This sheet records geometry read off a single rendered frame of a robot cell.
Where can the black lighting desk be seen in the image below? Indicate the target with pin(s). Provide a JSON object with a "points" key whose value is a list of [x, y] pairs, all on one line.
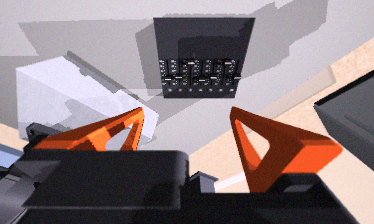
{"points": [[218, 45]]}

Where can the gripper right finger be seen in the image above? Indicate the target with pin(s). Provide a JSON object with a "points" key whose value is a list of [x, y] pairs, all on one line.
{"points": [[291, 149]]}

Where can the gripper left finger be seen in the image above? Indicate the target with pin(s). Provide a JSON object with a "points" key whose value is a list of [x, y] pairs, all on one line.
{"points": [[95, 135]]}

